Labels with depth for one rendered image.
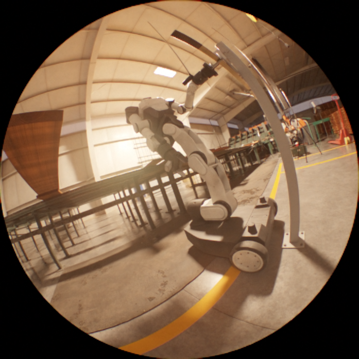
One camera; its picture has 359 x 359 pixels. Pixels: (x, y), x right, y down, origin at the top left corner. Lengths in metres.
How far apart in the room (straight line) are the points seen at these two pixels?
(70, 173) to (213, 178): 7.78
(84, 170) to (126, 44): 6.97
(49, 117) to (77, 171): 7.53
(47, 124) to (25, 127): 0.08
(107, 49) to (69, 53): 1.71
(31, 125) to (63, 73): 6.83
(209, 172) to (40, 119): 0.81
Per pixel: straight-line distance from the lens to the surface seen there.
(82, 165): 8.02
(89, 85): 6.46
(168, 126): 0.91
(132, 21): 6.53
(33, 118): 0.49
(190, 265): 0.88
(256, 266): 0.68
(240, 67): 0.79
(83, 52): 6.83
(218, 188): 0.76
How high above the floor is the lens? 0.59
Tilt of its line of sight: 1 degrees down
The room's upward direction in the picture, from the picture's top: 19 degrees counter-clockwise
